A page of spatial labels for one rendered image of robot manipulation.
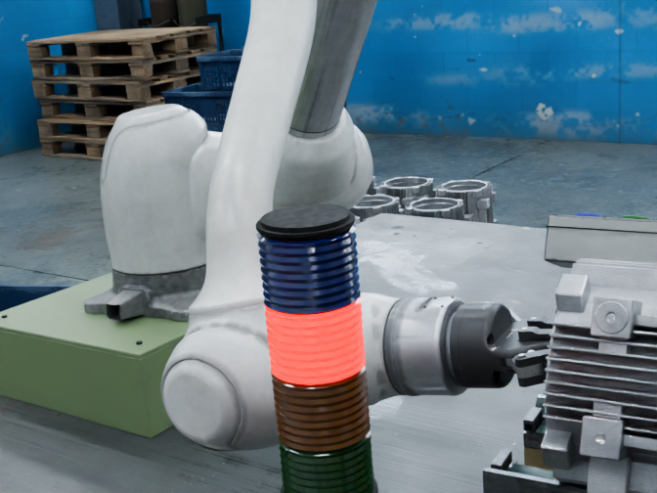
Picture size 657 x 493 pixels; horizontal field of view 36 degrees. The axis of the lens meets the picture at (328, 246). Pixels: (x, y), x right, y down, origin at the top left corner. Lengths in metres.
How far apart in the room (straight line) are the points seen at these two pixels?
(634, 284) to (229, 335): 0.33
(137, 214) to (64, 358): 0.21
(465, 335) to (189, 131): 0.63
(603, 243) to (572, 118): 5.92
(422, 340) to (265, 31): 0.31
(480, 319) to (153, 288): 0.63
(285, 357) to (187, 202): 0.78
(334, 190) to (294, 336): 0.85
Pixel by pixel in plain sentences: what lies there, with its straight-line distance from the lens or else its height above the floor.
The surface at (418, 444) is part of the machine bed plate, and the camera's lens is 1.21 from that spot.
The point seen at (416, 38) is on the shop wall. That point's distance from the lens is 7.42.
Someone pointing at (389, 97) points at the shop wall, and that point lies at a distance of 7.60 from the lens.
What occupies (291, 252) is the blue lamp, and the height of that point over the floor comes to 1.20.
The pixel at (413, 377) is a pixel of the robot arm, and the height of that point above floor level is 1.00.
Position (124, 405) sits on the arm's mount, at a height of 0.84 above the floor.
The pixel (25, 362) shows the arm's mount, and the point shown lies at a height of 0.86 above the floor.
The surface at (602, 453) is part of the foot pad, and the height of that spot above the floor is 1.00.
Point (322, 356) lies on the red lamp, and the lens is 0.60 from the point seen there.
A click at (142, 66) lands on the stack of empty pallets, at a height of 0.70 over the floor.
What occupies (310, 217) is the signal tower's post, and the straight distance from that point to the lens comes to 0.59.
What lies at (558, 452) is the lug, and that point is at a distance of 0.81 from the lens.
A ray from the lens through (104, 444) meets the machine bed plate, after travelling 1.30.
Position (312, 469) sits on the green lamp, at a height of 1.06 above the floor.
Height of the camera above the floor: 1.37
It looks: 16 degrees down
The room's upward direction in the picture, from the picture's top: 5 degrees counter-clockwise
